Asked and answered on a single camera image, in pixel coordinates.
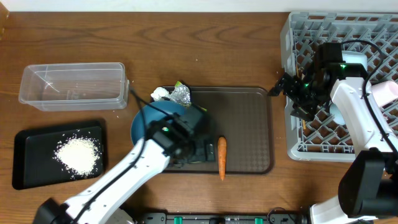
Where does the white tissue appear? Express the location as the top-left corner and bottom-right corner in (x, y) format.
(150, 87), (170, 101)

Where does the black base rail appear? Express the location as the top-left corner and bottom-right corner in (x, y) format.
(134, 210), (311, 224)

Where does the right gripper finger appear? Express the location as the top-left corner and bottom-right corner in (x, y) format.
(290, 104), (316, 121)
(267, 72), (292, 96)

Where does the clear plastic bin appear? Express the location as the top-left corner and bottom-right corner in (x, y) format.
(19, 62), (129, 111)

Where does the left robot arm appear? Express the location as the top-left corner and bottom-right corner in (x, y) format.
(33, 116), (215, 223)

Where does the light blue cup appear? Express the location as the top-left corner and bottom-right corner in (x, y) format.
(329, 103), (345, 125)

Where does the grey dishwasher rack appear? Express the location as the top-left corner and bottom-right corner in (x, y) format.
(280, 12), (397, 162)

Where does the black tray bin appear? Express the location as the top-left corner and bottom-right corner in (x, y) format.
(12, 120), (106, 190)

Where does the wooden chopstick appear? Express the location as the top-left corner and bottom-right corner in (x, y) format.
(295, 64), (306, 130)

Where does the pile of white rice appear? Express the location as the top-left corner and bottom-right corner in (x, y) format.
(52, 134), (102, 180)

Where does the pink cup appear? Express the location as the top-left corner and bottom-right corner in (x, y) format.
(371, 81), (398, 108)

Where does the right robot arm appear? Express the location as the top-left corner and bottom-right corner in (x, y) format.
(269, 63), (397, 223)

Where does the dark blue bowl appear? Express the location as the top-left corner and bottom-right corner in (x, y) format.
(131, 101), (186, 144)

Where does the light blue bowl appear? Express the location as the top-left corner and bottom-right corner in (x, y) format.
(342, 50), (368, 70)

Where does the orange carrot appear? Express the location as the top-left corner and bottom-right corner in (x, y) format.
(217, 136), (227, 180)

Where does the brown serving tray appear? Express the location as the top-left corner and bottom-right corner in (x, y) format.
(146, 86), (275, 174)

